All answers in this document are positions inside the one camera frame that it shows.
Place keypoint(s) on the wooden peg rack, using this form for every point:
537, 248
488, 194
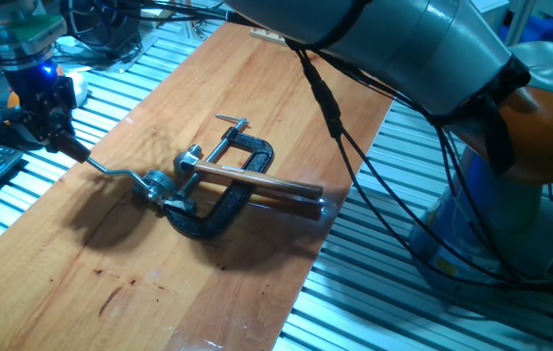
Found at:
266, 34

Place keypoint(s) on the blue plastic bag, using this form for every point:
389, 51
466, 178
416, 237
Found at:
549, 34

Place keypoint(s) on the black cast iron C-clamp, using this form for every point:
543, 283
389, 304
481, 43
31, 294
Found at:
227, 207

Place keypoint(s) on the white drawer box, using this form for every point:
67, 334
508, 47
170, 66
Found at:
493, 12

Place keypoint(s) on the white rounded object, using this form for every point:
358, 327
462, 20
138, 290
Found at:
80, 90

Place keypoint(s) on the silver orange robot arm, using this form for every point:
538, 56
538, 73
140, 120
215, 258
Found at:
427, 44

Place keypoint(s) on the black round spool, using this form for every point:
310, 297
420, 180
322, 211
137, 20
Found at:
120, 34

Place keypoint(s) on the green camera mount plate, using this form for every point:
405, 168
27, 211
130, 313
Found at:
32, 29

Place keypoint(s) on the aluminium frame post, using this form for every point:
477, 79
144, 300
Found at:
520, 22
188, 29

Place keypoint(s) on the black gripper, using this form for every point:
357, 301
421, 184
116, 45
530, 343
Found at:
44, 92

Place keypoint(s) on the metal lever brown wooden knob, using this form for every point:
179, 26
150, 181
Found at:
75, 147

